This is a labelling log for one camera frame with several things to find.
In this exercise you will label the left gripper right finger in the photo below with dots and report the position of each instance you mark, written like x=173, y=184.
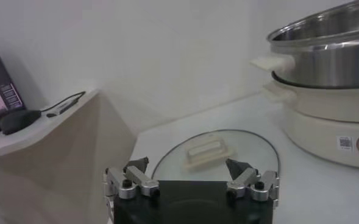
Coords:
x=243, y=181

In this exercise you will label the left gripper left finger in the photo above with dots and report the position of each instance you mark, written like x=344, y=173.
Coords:
x=141, y=182

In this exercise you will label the stainless steel steamer basket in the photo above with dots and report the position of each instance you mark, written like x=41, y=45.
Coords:
x=334, y=67

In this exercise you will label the cream electric cooker base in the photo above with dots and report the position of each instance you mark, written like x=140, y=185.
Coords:
x=319, y=134

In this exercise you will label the grey usb hub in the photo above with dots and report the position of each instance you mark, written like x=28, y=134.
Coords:
x=64, y=106

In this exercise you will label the white side table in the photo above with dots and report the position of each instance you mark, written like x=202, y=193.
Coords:
x=30, y=137

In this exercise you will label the black computer mouse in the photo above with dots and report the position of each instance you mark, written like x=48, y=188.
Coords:
x=19, y=121

